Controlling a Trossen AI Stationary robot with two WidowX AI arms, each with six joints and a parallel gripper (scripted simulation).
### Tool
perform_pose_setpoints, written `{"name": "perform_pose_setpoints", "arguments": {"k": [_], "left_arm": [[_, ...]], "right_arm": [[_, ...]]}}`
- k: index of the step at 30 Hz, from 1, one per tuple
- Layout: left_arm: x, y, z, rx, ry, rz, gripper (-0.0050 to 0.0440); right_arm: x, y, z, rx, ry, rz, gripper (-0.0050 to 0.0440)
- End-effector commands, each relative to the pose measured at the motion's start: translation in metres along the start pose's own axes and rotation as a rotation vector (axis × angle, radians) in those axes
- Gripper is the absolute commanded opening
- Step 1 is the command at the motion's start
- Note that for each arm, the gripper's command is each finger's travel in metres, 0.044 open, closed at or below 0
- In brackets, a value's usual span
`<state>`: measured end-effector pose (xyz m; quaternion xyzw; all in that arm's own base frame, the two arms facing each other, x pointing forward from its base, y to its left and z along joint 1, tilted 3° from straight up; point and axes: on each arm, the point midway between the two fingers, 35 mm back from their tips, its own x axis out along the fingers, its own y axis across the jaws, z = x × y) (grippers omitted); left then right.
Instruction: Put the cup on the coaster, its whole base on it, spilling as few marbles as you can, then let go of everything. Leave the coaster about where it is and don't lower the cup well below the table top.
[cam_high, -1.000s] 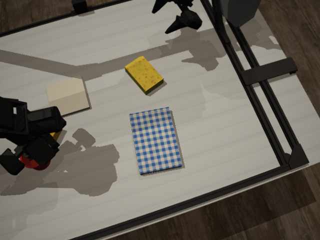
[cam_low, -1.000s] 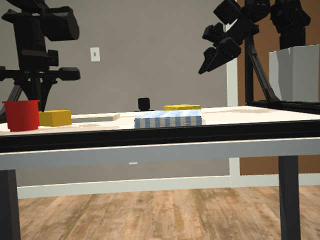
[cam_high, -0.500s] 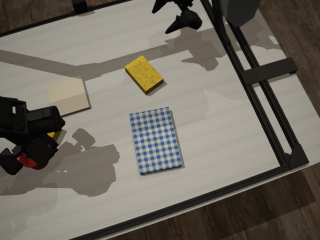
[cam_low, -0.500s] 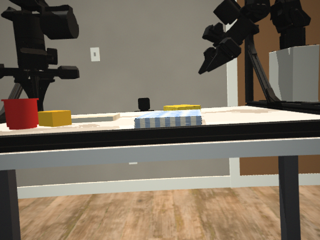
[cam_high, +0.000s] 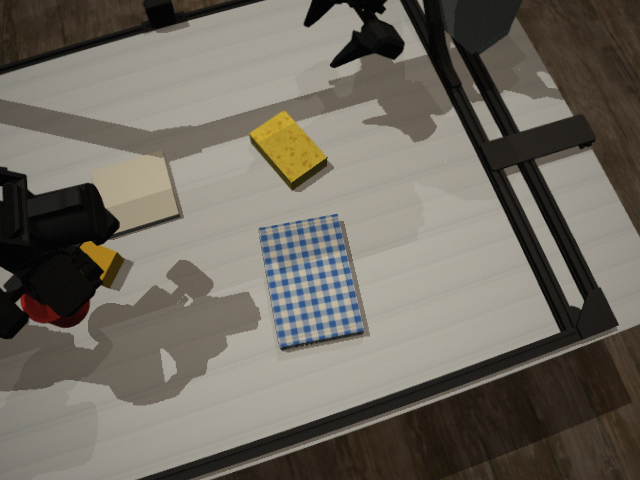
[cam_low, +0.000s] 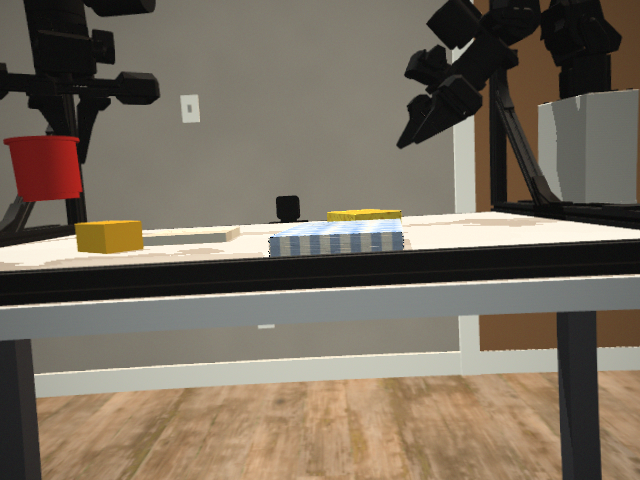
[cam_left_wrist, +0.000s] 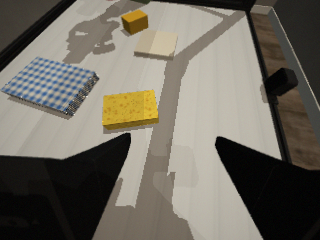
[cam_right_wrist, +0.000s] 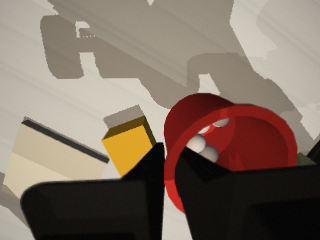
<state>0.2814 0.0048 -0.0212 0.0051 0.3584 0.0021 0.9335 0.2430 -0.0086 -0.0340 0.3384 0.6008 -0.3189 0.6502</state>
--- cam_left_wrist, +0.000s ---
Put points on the blue and white checkered towel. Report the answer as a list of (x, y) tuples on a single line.
[(53, 85)]

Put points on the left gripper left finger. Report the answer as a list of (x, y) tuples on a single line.
[(78, 187)]

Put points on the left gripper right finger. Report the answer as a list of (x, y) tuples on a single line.
[(282, 199)]

